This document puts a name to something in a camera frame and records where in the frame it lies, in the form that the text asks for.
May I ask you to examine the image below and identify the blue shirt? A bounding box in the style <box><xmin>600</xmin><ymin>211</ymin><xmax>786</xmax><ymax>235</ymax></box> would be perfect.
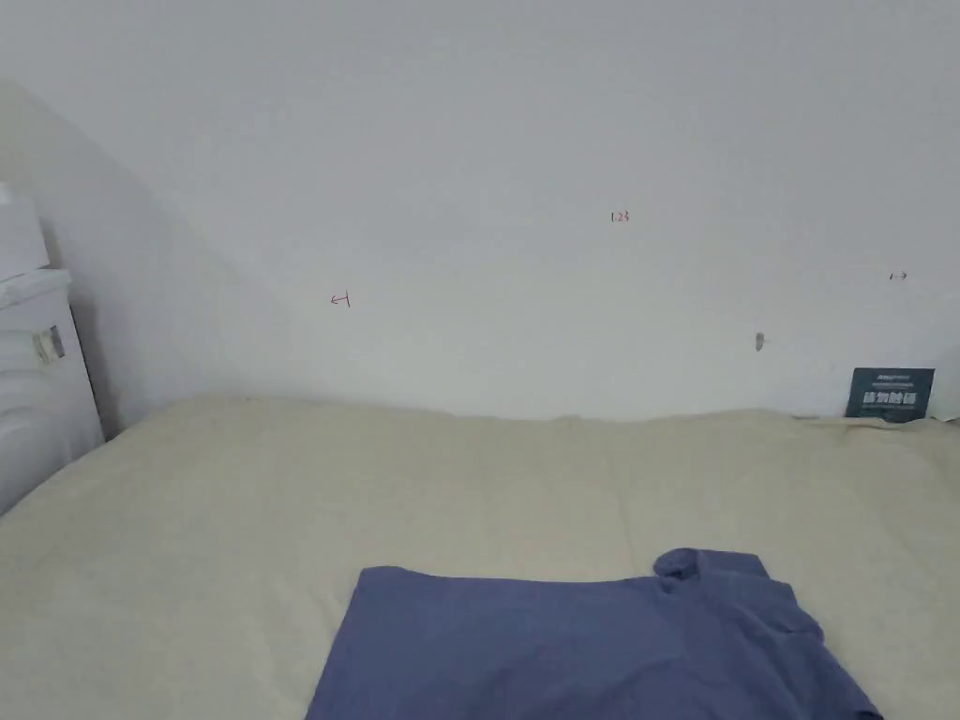
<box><xmin>303</xmin><ymin>547</ymin><xmax>883</xmax><ymax>720</ymax></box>

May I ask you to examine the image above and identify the bed with beige sheet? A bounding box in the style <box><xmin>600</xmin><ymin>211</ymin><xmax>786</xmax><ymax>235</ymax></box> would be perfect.
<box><xmin>0</xmin><ymin>395</ymin><xmax>960</xmax><ymax>720</ymax></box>

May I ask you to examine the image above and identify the dark sign card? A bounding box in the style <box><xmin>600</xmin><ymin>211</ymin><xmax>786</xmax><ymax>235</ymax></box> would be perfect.
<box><xmin>845</xmin><ymin>367</ymin><xmax>938</xmax><ymax>421</ymax></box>

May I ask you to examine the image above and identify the white washing machine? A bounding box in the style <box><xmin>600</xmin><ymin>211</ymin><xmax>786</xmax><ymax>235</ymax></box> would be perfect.
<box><xmin>0</xmin><ymin>182</ymin><xmax>106</xmax><ymax>518</ymax></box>

